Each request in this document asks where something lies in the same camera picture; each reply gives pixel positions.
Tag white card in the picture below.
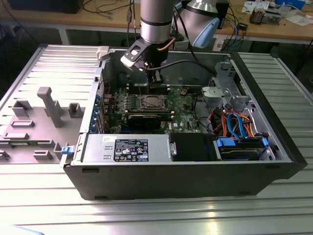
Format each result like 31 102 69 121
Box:
243 0 256 13

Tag green motherboard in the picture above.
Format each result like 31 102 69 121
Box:
97 84 203 134

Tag black graphics card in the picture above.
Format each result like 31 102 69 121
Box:
121 109 172 130

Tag blue box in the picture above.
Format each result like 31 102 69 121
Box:
275 0 306 10

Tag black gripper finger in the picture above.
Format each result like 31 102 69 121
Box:
147 69 157 89
156 69 164 89

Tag blue wire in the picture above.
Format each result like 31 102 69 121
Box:
226 113 247 140

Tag black PC case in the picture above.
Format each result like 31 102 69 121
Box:
60 45 308 201

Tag black desktop box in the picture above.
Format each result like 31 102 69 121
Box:
219 0 231 29

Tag hard disk in blue carrier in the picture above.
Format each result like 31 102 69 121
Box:
214 137 269 161

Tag blue cable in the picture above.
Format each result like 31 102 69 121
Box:
233 21 243 49

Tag CPU socket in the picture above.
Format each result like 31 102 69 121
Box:
139 94 169 111

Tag red wire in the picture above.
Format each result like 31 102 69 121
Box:
207 108 221 135

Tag black camera cable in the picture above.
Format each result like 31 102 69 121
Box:
156 59 219 77

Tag orange wire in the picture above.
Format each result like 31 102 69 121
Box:
243 112 258 138

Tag beige case latch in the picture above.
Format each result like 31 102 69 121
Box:
96 46 111 62

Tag metal socket cover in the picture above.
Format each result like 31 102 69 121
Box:
140 94 168 111

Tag wooden desk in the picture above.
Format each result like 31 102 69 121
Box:
0 0 313 41

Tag metal heat sink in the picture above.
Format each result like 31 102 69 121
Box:
248 7 267 24

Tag white papers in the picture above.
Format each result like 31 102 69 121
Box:
285 14 313 26

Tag brown wrist cable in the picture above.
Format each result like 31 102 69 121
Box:
157 37 176 52

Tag silver disk bay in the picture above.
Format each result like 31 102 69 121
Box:
201 55 252 111

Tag black monitor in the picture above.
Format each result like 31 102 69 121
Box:
8 0 80 14

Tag grey parts rack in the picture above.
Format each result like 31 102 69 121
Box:
0 87 86 165

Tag black wire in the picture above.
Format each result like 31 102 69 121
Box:
194 92 211 135

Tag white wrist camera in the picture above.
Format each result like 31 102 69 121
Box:
120 40 147 71

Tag grey device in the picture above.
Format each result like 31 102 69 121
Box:
265 9 282 24

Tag silver power supply unit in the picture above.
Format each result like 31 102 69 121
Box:
82 134 172 164

